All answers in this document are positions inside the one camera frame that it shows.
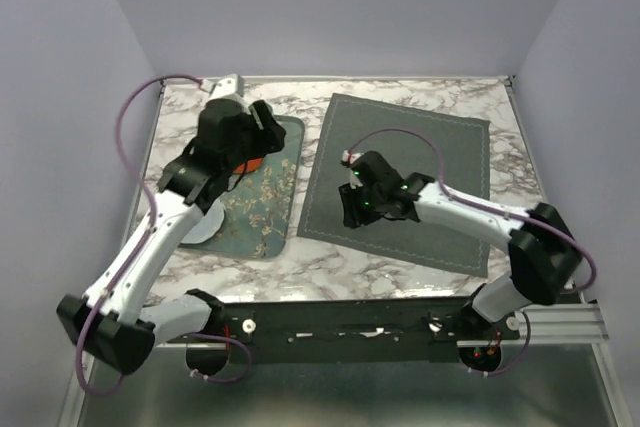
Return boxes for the grey cloth napkin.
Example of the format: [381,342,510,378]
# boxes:
[296,92,491,278]

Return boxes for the aluminium frame rail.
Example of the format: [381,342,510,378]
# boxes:
[447,303,609,347]

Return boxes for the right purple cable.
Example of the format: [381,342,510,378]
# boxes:
[347,127,599,378]

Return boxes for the green floral tray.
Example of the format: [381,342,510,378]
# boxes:
[181,116,305,259]

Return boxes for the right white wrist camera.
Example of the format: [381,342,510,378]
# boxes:
[341,150,359,167]

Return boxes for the white scalloped plate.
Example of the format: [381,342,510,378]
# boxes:
[182,201,225,245]

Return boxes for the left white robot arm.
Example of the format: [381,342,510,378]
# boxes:
[56,98,286,375]

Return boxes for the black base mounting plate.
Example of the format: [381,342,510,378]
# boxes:
[164,294,521,366]

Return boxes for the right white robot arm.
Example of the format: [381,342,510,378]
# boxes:
[339,151,584,339]

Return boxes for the red saucer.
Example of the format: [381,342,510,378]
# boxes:
[234,157,264,175]

